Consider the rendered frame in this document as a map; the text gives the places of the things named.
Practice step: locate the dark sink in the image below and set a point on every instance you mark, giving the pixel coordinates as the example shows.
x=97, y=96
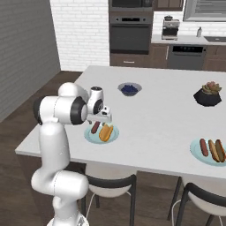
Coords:
x=215, y=39

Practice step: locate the grey soap bottle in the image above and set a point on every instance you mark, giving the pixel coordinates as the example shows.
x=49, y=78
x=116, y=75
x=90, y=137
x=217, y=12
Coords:
x=199, y=32

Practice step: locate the grey bowl with blueberries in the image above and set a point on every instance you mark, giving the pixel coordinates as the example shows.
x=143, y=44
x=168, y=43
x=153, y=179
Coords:
x=129, y=88

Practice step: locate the succulent in black pot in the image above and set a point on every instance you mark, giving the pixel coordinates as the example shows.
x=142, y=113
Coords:
x=207, y=95

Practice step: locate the orange hot dog bun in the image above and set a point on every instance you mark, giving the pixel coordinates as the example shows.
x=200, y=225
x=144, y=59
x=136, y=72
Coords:
x=106, y=132

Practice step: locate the brown cupboard run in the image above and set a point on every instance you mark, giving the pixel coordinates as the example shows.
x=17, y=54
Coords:
x=159, y=56

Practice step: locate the grey dishwasher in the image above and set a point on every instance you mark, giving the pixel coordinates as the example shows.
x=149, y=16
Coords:
x=186, y=57

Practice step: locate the silver coffee machine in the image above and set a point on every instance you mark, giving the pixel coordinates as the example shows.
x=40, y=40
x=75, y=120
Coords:
x=170, y=28

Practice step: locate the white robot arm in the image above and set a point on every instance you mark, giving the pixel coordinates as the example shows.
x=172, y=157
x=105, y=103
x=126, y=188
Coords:
x=53, y=147

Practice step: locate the window with blinds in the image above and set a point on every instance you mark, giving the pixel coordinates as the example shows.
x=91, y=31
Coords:
x=206, y=9

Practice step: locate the black built-in oven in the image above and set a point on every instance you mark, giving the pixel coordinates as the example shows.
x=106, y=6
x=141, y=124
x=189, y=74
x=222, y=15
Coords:
x=130, y=33

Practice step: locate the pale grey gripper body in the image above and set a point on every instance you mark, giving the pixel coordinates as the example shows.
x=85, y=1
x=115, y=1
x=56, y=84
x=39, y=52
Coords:
x=100, y=118

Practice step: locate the light blue plate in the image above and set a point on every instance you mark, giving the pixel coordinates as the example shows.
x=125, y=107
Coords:
x=195, y=151
x=113, y=134

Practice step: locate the white stool with black back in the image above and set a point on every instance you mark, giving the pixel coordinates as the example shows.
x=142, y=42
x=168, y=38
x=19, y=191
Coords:
x=110, y=182
x=203, y=195

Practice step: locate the black microwave oven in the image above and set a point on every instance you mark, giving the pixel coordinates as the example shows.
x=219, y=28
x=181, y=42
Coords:
x=131, y=3

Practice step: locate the brown sausage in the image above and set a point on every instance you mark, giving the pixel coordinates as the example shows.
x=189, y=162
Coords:
x=203, y=147
x=95, y=127

